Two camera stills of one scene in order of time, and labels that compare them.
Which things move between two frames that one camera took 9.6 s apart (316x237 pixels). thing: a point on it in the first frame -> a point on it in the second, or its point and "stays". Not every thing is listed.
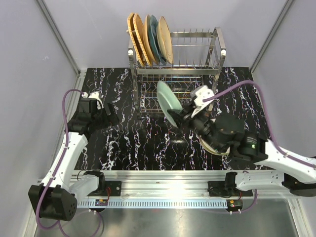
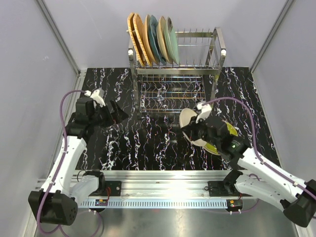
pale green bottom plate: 167,100 -> 171,41
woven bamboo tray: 138,23 stays
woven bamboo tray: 133,34 stays
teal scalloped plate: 157,54 stays
